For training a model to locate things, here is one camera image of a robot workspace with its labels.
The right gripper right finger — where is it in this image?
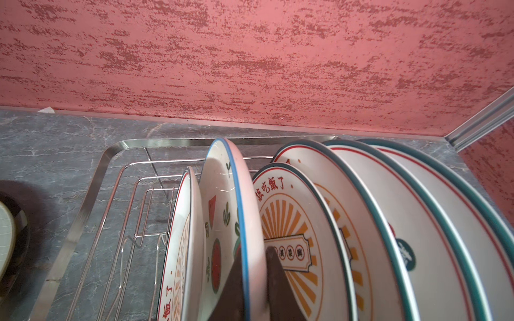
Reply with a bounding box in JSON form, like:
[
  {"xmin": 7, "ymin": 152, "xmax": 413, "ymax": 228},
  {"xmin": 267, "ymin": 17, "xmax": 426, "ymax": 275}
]
[{"xmin": 266, "ymin": 247, "xmax": 306, "ymax": 320}]

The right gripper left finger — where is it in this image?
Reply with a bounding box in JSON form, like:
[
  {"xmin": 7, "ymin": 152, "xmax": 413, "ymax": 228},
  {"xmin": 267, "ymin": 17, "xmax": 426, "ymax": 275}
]
[{"xmin": 209, "ymin": 250, "xmax": 245, "ymax": 321}]

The watermelon pattern plate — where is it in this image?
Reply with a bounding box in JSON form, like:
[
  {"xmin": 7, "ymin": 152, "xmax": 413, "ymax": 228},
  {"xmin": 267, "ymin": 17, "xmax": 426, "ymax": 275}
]
[{"xmin": 199, "ymin": 139, "xmax": 269, "ymax": 320}]

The white lined glass plate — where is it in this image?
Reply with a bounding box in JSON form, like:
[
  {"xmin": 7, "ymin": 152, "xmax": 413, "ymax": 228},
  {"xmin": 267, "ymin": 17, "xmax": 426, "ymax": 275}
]
[{"xmin": 0, "ymin": 203, "xmax": 16, "ymax": 278}]

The small sunburst plate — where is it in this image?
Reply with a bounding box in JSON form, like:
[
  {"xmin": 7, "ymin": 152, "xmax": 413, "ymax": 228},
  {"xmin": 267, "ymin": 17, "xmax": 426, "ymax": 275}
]
[{"xmin": 157, "ymin": 167, "xmax": 204, "ymax": 320}]

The sunburst green rim plate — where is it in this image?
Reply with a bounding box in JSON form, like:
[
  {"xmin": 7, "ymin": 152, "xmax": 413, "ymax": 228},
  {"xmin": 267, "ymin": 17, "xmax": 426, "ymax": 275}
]
[{"xmin": 253, "ymin": 163, "xmax": 358, "ymax": 320}]

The right corner aluminium profile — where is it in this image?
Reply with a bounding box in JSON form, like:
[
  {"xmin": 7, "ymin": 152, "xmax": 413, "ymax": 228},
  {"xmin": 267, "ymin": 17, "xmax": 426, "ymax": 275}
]
[{"xmin": 445, "ymin": 87, "xmax": 514, "ymax": 152}]

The metal wire dish rack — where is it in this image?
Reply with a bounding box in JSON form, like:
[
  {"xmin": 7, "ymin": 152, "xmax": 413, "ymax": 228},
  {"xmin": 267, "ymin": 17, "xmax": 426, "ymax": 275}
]
[{"xmin": 27, "ymin": 135, "xmax": 338, "ymax": 321}]

